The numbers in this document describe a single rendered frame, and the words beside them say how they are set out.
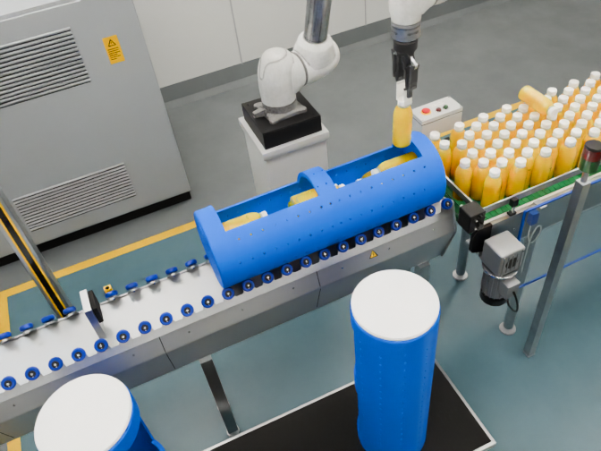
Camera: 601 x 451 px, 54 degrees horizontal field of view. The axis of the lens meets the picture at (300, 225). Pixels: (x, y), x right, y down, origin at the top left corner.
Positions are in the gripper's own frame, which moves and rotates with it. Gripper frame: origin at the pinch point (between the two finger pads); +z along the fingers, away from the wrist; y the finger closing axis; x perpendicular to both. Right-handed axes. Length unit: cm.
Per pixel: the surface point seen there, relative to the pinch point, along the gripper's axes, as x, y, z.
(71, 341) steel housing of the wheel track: -131, 1, 51
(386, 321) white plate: -37, 51, 41
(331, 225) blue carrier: -36.2, 13.7, 31.6
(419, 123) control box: 24, -26, 37
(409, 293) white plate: -25, 45, 41
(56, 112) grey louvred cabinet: -116, -156, 54
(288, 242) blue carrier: -52, 14, 32
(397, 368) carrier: -37, 59, 56
